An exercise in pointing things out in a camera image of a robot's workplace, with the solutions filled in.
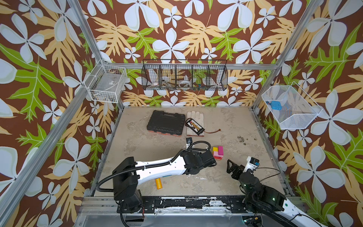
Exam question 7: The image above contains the pink rectangular block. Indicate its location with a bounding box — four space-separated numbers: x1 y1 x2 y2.
213 152 223 158

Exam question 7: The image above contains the magenta rectangular block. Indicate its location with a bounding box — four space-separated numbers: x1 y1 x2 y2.
218 146 224 157

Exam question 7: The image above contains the orange cylinder block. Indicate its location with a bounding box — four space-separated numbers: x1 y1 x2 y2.
155 178 163 190

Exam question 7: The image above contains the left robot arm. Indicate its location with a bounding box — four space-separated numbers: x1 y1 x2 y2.
96 149 217 213

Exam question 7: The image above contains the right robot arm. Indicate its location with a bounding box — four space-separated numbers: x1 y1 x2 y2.
226 157 325 227

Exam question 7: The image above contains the black charger board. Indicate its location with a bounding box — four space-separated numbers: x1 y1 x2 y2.
185 118 205 136

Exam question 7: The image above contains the black tool case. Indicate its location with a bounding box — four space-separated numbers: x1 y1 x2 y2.
147 110 186 136

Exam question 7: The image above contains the tape roll in basket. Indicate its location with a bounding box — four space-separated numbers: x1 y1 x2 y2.
178 80 192 88

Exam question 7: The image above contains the blue object in basket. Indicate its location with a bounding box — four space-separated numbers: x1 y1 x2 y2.
269 101 282 111

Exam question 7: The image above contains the white mesh basket right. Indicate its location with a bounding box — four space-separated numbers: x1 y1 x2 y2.
262 82 323 131

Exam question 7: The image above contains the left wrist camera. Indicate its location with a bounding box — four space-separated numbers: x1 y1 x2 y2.
186 137 193 149

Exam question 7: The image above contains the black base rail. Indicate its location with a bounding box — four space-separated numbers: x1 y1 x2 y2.
137 195 257 214

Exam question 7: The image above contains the black wire basket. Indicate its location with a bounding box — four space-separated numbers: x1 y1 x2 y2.
141 59 228 91

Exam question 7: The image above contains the white wire basket left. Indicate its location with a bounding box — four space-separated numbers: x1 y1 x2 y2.
85 64 128 103

